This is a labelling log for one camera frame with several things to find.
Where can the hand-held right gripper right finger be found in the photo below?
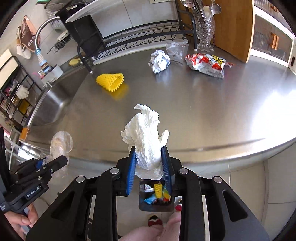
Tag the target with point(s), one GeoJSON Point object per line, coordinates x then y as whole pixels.
{"type": "Point", "coordinates": [167, 171]}

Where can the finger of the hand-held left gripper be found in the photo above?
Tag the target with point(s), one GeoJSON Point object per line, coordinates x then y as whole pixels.
{"type": "Point", "coordinates": [27, 167]}
{"type": "Point", "coordinates": [57, 162]}

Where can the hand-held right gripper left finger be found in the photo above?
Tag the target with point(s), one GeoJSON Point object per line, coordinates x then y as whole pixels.
{"type": "Point", "coordinates": [130, 171]}

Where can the clear plastic wrap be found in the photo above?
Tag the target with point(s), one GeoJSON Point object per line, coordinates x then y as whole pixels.
{"type": "Point", "coordinates": [61, 143]}

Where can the long yellow foam net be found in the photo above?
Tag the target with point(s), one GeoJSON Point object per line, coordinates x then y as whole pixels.
{"type": "Point", "coordinates": [158, 190]}

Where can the rainbow striped wrapper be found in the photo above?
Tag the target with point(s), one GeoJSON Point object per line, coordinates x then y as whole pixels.
{"type": "Point", "coordinates": [166, 194]}

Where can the light blue wrapper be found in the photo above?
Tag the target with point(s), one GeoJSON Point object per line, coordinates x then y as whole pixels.
{"type": "Point", "coordinates": [149, 199]}

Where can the white tissue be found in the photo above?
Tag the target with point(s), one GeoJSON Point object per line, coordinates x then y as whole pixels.
{"type": "Point", "coordinates": [145, 139]}

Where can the black waste bin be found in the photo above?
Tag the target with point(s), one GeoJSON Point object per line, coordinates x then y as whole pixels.
{"type": "Point", "coordinates": [157, 207]}

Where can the person's left hand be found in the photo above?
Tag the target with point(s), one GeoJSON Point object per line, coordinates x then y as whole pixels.
{"type": "Point", "coordinates": [18, 221]}

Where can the orange sponge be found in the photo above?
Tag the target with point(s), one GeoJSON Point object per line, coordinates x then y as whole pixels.
{"type": "Point", "coordinates": [24, 134]}

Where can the red patterned slipper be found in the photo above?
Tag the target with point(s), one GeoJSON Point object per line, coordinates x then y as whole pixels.
{"type": "Point", "coordinates": [178, 206]}
{"type": "Point", "coordinates": [155, 220]}

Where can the steel sink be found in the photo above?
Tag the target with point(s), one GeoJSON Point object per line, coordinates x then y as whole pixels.
{"type": "Point", "coordinates": [53, 102]}

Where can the black storage shelf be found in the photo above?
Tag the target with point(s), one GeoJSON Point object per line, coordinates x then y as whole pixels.
{"type": "Point", "coordinates": [13, 97]}

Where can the white glove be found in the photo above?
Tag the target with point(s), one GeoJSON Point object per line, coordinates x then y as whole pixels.
{"type": "Point", "coordinates": [23, 91]}

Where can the white toothbrush holder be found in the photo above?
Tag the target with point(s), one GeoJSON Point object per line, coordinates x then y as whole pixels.
{"type": "Point", "coordinates": [54, 71]}

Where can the flat yellow foam net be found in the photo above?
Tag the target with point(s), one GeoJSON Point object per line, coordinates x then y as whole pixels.
{"type": "Point", "coordinates": [109, 81]}

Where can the yellow sponge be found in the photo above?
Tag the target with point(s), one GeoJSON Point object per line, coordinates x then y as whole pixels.
{"type": "Point", "coordinates": [74, 62]}

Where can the crumpled paper ball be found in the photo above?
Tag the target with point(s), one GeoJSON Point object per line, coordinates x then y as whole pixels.
{"type": "Point", "coordinates": [159, 61]}

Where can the red snack bag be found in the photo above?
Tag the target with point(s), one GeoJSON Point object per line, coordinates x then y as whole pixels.
{"type": "Point", "coordinates": [208, 64]}

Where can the cream hanging bag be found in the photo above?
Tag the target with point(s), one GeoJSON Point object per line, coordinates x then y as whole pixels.
{"type": "Point", "coordinates": [22, 49]}

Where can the clear plastic bag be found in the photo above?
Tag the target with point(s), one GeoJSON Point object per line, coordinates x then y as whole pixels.
{"type": "Point", "coordinates": [177, 51]}

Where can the white soap dish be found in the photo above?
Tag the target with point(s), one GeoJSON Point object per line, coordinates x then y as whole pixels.
{"type": "Point", "coordinates": [63, 35]}

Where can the metal faucet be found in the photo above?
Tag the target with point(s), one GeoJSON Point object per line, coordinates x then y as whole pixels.
{"type": "Point", "coordinates": [40, 30]}

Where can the black cutlery holder box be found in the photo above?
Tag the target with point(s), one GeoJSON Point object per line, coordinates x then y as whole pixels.
{"type": "Point", "coordinates": [81, 30]}

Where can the glass utensil holder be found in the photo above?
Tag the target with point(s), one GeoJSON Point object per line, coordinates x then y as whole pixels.
{"type": "Point", "coordinates": [204, 34]}

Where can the white drip tray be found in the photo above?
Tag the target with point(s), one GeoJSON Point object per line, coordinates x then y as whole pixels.
{"type": "Point", "coordinates": [92, 10]}

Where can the wooden cutting board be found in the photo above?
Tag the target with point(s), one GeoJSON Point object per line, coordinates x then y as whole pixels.
{"type": "Point", "coordinates": [231, 27]}

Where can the white spoon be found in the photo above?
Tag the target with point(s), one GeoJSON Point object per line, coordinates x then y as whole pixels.
{"type": "Point", "coordinates": [207, 11]}

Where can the metal ladle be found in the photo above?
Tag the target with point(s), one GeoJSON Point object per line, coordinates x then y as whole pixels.
{"type": "Point", "coordinates": [215, 8]}

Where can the metal spoon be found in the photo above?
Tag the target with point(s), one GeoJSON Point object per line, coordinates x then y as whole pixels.
{"type": "Point", "coordinates": [186, 2]}

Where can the beige storage cabinet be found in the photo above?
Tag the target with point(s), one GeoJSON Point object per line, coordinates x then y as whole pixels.
{"type": "Point", "coordinates": [270, 34]}

